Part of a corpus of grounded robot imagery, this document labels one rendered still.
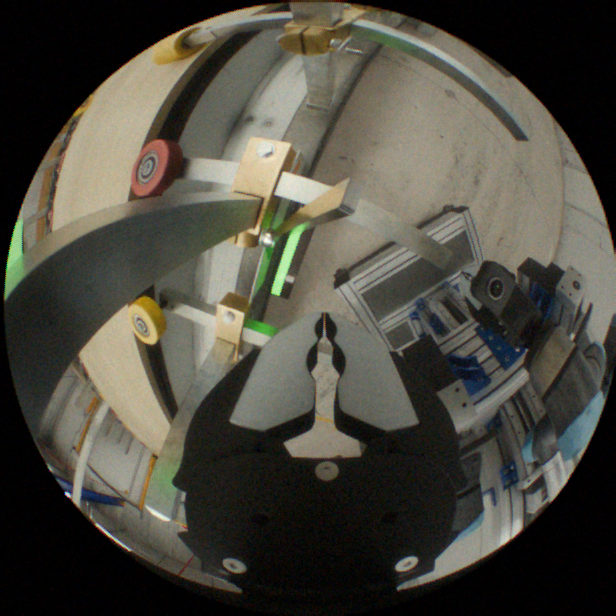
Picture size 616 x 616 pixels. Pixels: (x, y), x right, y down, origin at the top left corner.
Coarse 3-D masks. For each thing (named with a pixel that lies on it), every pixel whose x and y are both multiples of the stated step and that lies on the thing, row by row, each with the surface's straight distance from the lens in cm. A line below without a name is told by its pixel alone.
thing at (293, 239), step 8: (288, 240) 41; (296, 240) 40; (288, 248) 41; (288, 256) 41; (280, 264) 42; (288, 264) 42; (280, 272) 43; (280, 280) 43; (272, 288) 45; (280, 288) 44
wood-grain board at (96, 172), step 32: (128, 64) 85; (192, 64) 39; (96, 96) 97; (128, 96) 52; (160, 96) 37; (96, 128) 62; (128, 128) 40; (160, 128) 36; (64, 160) 98; (96, 160) 50; (128, 160) 36; (64, 192) 78; (96, 192) 45; (128, 192) 33; (64, 224) 73; (128, 320) 42; (96, 352) 81; (128, 352) 52; (96, 384) 140; (128, 384) 72; (128, 416) 132; (160, 416) 77; (160, 448) 171
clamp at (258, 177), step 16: (256, 144) 25; (288, 144) 24; (256, 160) 24; (272, 160) 24; (288, 160) 25; (240, 176) 25; (256, 176) 24; (272, 176) 23; (240, 192) 24; (256, 192) 24; (272, 192) 24; (272, 208) 26; (256, 224) 24; (240, 240) 25; (256, 240) 26
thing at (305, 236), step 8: (304, 232) 40; (304, 240) 40; (296, 248) 41; (304, 248) 41; (296, 256) 41; (296, 264) 42; (288, 272) 42; (296, 272) 42; (288, 280) 43; (288, 288) 44
